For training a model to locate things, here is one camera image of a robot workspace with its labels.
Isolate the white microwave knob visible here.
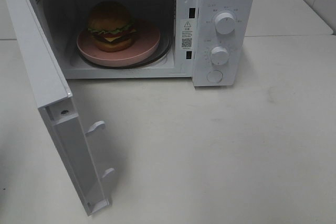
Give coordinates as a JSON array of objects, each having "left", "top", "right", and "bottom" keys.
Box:
[
  {"left": 210, "top": 46, "right": 230, "bottom": 66},
  {"left": 214, "top": 11, "right": 236, "bottom": 35}
]

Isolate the pink round plate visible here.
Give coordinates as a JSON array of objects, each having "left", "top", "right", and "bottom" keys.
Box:
[{"left": 77, "top": 19, "right": 161, "bottom": 68}]

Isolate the round white door button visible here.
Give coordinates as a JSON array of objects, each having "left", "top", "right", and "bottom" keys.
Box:
[{"left": 206, "top": 70, "right": 223, "bottom": 83}]

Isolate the white microwave oven body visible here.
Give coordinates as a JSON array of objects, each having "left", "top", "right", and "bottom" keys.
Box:
[{"left": 36, "top": 0, "right": 253, "bottom": 87}]

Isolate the lower white microwave knob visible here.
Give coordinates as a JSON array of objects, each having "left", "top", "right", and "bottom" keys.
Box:
[{"left": 210, "top": 46, "right": 230, "bottom": 66}]

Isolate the white warning label sticker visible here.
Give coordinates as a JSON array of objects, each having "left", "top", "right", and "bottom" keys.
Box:
[{"left": 180, "top": 18, "right": 195, "bottom": 50}]

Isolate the toy burger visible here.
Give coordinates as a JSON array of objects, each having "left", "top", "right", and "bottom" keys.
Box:
[{"left": 87, "top": 1, "right": 137, "bottom": 52}]

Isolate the white microwave door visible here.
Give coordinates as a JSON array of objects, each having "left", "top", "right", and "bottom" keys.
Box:
[{"left": 6, "top": 0, "right": 110, "bottom": 216}]

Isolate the glass microwave turntable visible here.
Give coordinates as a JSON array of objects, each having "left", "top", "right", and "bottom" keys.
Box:
[{"left": 77, "top": 34, "right": 172, "bottom": 69}]

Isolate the upper white microwave knob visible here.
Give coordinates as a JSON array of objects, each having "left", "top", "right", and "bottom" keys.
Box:
[{"left": 214, "top": 11, "right": 236, "bottom": 35}]

